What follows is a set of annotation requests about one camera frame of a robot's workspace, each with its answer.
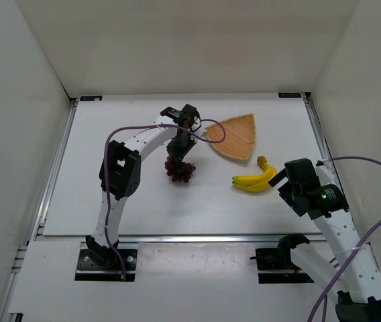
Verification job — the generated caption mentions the yellow fake banana bunch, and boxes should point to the yellow fake banana bunch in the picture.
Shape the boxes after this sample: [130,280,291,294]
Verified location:
[232,156,277,193]

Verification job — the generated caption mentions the dark red fake grapes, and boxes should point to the dark red fake grapes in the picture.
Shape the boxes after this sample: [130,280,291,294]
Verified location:
[164,156,196,183]

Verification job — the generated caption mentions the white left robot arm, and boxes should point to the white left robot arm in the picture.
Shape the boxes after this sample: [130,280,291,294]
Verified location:
[85,104,201,270]

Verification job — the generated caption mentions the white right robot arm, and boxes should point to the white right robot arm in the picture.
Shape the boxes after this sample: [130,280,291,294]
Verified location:
[269,158,381,321]

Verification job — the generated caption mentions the woven triangular fruit basket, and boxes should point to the woven triangular fruit basket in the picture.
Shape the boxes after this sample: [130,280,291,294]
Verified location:
[211,113,256,161]

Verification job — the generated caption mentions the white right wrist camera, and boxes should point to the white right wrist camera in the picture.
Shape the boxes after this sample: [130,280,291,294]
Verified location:
[315,160,335,186]

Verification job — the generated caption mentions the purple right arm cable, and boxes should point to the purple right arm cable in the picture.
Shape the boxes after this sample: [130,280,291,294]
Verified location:
[306,156,381,322]

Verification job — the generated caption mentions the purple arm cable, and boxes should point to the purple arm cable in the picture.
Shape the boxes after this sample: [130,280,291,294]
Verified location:
[306,156,381,322]
[105,119,227,281]

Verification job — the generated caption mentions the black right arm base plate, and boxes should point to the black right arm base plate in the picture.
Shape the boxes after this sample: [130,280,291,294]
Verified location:
[250,248,313,284]

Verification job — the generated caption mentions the dark right corner bracket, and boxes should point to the dark right corner bracket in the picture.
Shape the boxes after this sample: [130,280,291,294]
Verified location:
[278,93,302,99]

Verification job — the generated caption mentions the dark corner bracket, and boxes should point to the dark corner bracket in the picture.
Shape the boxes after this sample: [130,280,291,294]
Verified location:
[79,95,103,101]
[278,93,302,99]

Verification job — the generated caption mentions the aluminium right side rail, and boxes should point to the aluminium right side rail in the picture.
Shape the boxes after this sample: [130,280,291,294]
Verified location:
[303,92,344,189]

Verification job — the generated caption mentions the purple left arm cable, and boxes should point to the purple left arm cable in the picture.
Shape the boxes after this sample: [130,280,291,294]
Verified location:
[105,119,227,281]

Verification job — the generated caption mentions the dark left corner bracket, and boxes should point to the dark left corner bracket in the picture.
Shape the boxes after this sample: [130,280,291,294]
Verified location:
[79,95,103,101]

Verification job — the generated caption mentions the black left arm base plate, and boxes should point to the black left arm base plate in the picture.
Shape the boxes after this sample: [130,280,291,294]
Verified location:
[74,244,138,282]

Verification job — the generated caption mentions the aluminium left side rail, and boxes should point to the aluminium left side rail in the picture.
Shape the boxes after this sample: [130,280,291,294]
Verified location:
[26,98,79,246]

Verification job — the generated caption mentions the aluminium front table rail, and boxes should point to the aluminium front table rail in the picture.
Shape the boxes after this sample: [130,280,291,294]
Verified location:
[35,233,325,244]

